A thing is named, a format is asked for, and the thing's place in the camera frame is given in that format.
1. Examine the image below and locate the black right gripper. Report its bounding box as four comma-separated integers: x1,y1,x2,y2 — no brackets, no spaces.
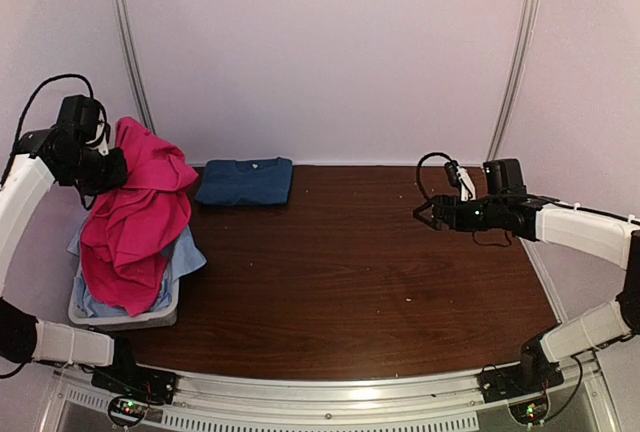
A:
413,195,506,233

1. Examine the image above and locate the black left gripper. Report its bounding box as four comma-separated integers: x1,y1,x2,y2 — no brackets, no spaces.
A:
61,144,126,197

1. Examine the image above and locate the red garment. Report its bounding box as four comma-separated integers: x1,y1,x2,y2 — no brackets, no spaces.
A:
79,117,198,317

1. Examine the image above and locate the dark blue polo shirt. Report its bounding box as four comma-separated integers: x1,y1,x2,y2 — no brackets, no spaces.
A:
195,157,293,207

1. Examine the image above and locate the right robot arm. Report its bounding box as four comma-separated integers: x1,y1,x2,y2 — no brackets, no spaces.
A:
412,153,639,394

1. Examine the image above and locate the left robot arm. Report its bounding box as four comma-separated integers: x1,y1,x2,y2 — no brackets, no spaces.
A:
1,95,144,396

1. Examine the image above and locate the white plastic laundry basket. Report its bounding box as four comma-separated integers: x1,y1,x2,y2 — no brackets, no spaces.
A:
68,266,179,331

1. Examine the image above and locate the light blue garment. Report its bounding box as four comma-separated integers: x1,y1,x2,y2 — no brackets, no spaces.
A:
67,227,207,307

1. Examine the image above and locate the right circuit board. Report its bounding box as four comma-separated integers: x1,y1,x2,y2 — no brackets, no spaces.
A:
508,396,549,426

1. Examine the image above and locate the circuit board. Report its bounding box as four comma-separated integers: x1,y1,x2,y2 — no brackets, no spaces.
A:
508,396,549,426
107,395,149,428

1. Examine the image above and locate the left circuit board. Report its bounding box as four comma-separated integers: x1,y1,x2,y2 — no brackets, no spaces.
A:
107,395,149,428

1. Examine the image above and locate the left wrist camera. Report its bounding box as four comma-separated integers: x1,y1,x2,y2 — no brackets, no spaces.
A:
85,119,111,156

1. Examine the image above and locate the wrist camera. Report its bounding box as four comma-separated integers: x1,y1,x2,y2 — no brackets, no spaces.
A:
444,160,477,202
85,119,111,156

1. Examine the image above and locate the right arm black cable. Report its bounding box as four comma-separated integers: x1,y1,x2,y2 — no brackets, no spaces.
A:
415,151,459,203

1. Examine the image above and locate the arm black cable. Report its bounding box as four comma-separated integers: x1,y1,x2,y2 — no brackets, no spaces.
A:
415,151,459,203
7,74,96,163

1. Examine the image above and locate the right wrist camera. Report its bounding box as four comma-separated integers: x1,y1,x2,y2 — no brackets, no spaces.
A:
444,160,477,202

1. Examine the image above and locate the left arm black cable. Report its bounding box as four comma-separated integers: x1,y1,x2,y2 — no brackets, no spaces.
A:
7,74,96,163

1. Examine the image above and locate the aluminium front rail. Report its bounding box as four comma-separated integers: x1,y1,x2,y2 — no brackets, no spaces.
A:
47,351,616,432

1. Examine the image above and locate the left aluminium frame post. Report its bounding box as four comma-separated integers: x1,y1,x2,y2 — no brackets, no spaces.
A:
112,0,156,133

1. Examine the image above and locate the aluminium frame post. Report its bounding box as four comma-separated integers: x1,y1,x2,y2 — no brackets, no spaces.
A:
486,0,540,161
112,0,156,133

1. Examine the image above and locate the right aluminium frame post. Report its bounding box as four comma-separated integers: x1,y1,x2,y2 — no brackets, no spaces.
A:
486,0,540,161

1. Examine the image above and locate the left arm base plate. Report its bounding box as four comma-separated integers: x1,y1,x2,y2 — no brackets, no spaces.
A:
91,365,178,405

